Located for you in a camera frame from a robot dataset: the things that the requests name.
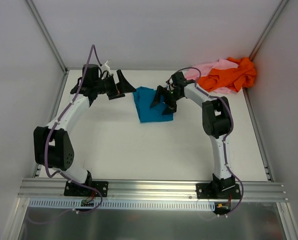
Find teal blue t shirt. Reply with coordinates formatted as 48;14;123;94
133;86;174;124

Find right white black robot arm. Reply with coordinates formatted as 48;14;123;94
150;71;236;199

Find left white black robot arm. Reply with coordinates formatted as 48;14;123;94
33;64;136;197

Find pink t shirt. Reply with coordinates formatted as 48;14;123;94
184;59;239;94

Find orange t shirt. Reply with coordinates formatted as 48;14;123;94
197;57;257;93

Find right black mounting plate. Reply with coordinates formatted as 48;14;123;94
195;182;242;200

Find black mounting plate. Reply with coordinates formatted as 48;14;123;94
63;180;109;198
195;182;242;200

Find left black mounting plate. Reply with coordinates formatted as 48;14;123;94
63;180;109;198

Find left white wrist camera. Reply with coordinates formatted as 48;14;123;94
101;60;112;75

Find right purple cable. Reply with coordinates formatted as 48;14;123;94
166;66;245;218

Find left aluminium corner post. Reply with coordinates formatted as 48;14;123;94
24;0;68;73

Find aluminium corner post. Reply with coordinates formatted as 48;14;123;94
249;0;290;61
24;0;68;73

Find white slotted cable duct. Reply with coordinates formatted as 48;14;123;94
28;198;215;212

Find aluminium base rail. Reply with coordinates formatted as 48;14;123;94
17;178;289;203

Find right aluminium corner post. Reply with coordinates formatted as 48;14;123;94
249;0;290;61

